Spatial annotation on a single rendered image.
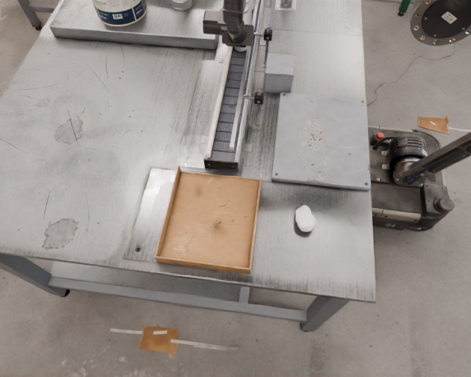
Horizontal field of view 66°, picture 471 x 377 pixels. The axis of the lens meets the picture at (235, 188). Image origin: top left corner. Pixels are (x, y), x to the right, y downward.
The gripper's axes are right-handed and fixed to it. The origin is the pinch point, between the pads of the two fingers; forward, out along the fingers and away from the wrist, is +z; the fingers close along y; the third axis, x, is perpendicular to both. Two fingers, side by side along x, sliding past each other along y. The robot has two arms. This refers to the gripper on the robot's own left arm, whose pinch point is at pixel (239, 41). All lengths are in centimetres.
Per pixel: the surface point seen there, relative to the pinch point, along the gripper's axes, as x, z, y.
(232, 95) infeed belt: 19.7, -8.1, 0.0
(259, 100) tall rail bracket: 21.6, -20.0, -9.8
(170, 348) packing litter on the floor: 132, 15, 19
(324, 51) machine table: -2.6, 15.1, -31.7
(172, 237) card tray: 63, -36, 10
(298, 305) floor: 111, 32, -38
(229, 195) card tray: 51, -27, -4
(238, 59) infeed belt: 5.7, 2.8, 0.3
